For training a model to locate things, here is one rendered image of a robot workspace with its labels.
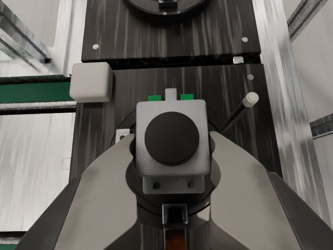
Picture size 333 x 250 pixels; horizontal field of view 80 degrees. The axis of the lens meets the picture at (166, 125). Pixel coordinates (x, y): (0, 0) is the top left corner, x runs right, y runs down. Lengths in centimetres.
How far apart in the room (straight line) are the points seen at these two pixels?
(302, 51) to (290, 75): 17
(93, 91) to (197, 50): 14
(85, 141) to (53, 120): 10
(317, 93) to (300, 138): 18
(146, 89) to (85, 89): 7
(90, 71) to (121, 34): 8
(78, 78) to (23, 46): 8
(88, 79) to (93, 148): 8
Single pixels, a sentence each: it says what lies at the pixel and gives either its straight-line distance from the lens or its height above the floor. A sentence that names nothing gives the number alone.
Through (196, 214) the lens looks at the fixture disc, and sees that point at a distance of 21.
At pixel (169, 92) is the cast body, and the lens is 17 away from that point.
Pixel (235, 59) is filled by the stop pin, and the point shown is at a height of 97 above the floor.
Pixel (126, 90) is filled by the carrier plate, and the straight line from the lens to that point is 26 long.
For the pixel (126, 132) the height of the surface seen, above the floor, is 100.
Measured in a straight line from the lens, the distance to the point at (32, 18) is 56.
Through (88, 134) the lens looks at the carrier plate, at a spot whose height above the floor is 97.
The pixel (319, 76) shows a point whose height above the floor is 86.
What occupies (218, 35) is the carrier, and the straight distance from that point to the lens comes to 30.
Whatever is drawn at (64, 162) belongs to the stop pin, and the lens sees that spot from 27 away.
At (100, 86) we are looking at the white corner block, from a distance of 25.
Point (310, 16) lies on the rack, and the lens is 39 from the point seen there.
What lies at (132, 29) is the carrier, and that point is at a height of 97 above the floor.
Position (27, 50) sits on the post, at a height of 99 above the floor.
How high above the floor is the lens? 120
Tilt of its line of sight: 74 degrees down
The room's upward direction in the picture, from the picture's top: 9 degrees counter-clockwise
